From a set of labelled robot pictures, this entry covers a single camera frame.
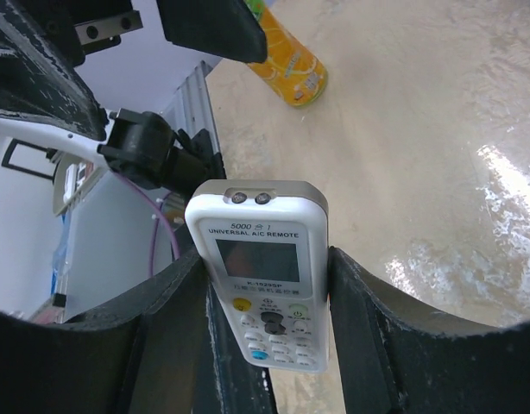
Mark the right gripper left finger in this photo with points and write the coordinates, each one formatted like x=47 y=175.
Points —
x=160 y=347

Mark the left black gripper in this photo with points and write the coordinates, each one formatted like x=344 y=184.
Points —
x=41 y=44

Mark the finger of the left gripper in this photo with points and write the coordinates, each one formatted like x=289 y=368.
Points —
x=225 y=28

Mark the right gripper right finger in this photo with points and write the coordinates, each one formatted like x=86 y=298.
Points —
x=397 y=354

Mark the white grey remote control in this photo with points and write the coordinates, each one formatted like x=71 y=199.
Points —
x=265 y=246

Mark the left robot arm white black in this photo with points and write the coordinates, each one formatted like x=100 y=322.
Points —
x=139 y=146

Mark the orange juice bottle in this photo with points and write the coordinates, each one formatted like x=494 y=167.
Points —
x=293 y=72

